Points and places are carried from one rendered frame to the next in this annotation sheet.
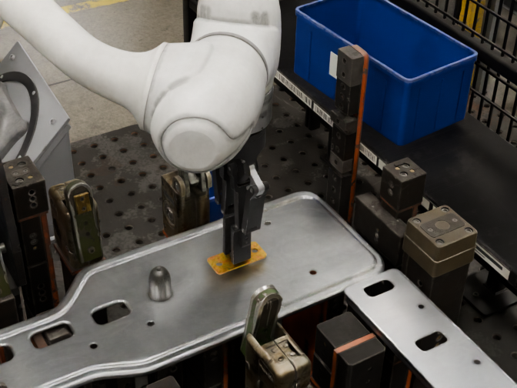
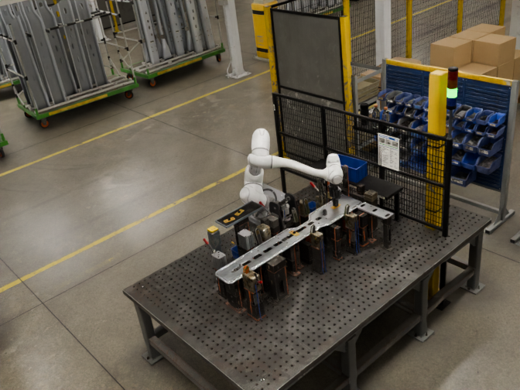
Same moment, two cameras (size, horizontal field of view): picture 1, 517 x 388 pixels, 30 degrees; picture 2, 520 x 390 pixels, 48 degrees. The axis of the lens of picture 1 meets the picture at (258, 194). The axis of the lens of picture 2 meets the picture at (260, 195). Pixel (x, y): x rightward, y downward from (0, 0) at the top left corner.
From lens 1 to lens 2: 3.33 m
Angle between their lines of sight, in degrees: 10
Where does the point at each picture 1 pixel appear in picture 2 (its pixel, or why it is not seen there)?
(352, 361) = (362, 216)
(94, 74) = (318, 173)
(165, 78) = (330, 171)
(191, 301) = (331, 213)
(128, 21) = (237, 183)
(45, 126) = (279, 196)
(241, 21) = (335, 162)
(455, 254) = (374, 196)
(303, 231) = (344, 200)
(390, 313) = (366, 208)
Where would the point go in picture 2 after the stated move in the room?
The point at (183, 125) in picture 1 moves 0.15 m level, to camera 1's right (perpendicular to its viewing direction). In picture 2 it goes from (335, 176) to (355, 172)
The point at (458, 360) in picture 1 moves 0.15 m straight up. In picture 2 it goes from (380, 211) to (380, 194)
